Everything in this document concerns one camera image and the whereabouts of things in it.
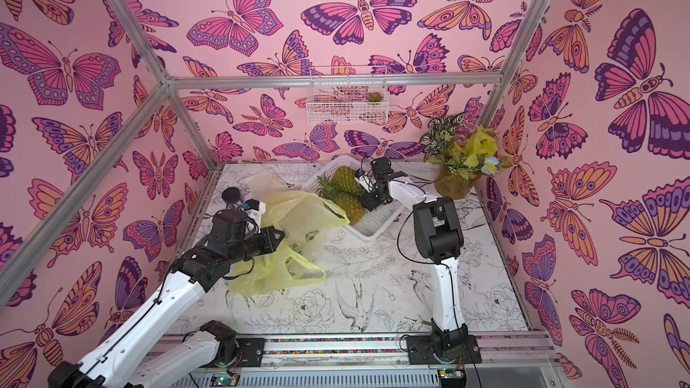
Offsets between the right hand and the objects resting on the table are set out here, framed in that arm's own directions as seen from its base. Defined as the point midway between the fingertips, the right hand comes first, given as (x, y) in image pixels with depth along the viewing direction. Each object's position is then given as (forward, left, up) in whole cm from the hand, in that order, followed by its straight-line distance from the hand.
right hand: (375, 194), depth 105 cm
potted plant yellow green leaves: (+2, -27, +19) cm, 34 cm away
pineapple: (+3, +12, +6) cm, 13 cm away
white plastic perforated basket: (-11, +1, -3) cm, 11 cm away
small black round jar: (-1, +57, 0) cm, 57 cm away
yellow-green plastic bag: (-34, +24, +15) cm, 44 cm away
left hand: (-26, +27, +16) cm, 41 cm away
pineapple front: (-10, +9, +6) cm, 15 cm away
